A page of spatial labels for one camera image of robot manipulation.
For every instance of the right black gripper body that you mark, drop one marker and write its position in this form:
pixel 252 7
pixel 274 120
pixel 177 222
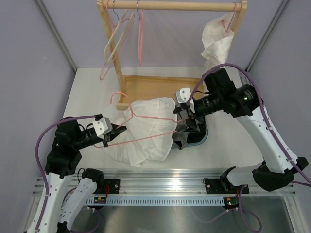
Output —
pixel 192 122

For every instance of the cream white garment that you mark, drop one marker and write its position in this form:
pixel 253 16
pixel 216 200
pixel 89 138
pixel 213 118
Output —
pixel 216 45

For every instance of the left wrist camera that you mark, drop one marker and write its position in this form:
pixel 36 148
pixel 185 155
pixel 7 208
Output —
pixel 102 126

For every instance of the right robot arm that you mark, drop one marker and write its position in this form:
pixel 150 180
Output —
pixel 244 104

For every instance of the pink wire hanger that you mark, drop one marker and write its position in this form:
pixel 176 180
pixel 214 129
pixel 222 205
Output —
pixel 107 65

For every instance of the teal plastic tray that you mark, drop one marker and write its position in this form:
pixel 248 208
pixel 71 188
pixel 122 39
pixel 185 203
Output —
pixel 195 139

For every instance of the white wooden hanger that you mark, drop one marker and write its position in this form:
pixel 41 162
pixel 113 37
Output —
pixel 118 35

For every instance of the wooden clothes rack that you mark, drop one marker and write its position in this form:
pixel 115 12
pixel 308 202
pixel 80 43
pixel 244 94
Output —
pixel 118 17

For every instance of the grey dress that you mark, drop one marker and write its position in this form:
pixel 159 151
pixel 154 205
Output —
pixel 180 136

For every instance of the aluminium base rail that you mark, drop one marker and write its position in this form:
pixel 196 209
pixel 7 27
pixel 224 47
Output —
pixel 168 182

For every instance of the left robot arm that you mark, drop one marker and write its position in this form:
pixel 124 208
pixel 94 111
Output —
pixel 53 215

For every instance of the black dress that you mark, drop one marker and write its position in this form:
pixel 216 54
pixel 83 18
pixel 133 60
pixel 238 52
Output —
pixel 190 133

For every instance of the white pleated blouse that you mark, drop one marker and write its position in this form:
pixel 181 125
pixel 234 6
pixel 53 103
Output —
pixel 150 126

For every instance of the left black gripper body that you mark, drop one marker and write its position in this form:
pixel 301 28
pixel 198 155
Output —
pixel 107 137

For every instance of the slotted cable duct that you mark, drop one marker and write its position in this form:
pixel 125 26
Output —
pixel 159 201

